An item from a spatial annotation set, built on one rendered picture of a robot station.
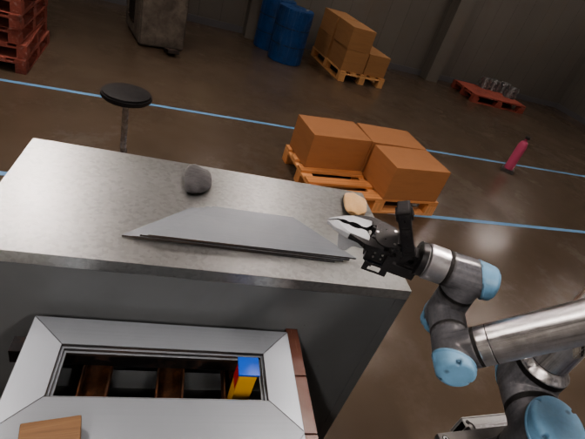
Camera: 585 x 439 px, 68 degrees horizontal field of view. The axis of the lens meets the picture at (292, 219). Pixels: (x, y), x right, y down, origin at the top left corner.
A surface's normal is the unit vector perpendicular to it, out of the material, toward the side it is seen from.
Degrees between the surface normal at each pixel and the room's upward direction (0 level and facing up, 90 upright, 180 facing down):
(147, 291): 90
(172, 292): 90
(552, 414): 7
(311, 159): 90
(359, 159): 90
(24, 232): 0
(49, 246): 0
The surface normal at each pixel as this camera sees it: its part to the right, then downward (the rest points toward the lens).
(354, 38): 0.28, 0.61
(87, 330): 0.27, -0.79
